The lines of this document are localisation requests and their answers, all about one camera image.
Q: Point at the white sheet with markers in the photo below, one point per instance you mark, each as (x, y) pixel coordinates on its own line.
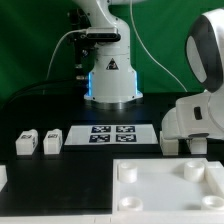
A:
(111, 134)

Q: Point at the white obstacle block left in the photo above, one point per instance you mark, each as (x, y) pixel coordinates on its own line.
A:
(3, 176)

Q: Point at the black camera on stand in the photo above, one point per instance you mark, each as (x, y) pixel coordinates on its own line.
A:
(85, 37)

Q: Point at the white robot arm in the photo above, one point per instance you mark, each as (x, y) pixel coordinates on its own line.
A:
(113, 80)

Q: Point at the white square tabletop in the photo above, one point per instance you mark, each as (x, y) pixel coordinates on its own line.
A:
(178, 184)

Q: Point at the white front rail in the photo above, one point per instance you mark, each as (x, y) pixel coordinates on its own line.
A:
(210, 218)

